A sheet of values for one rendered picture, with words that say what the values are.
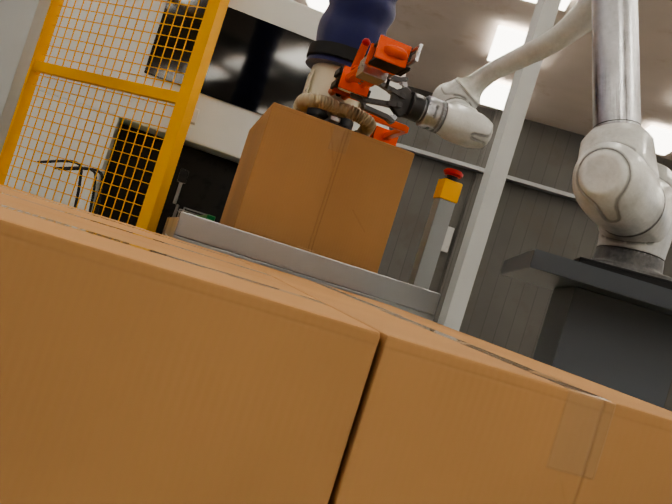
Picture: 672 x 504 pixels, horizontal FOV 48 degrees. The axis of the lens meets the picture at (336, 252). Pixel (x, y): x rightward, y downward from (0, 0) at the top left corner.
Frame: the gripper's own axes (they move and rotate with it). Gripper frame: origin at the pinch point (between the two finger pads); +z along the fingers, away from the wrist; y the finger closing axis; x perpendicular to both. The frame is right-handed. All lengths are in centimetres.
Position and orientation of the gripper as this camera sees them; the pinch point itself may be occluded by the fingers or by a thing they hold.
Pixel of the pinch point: (353, 83)
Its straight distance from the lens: 204.2
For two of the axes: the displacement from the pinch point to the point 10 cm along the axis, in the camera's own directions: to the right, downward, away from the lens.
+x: -2.3, -0.5, 9.7
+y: -3.1, 9.5, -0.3
